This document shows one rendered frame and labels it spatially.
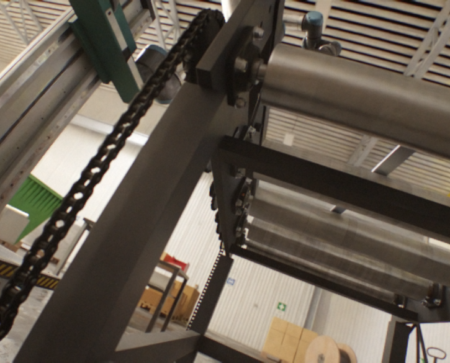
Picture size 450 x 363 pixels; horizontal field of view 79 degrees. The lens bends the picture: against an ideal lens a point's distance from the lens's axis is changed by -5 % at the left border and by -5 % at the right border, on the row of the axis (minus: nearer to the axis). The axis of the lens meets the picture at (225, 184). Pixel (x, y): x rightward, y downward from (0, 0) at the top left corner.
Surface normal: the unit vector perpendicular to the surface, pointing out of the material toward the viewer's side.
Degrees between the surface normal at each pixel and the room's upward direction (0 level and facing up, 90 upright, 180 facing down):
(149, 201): 90
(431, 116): 132
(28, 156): 90
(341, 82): 121
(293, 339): 90
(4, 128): 90
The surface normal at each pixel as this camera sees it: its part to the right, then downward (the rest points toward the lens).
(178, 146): -0.04, -0.45
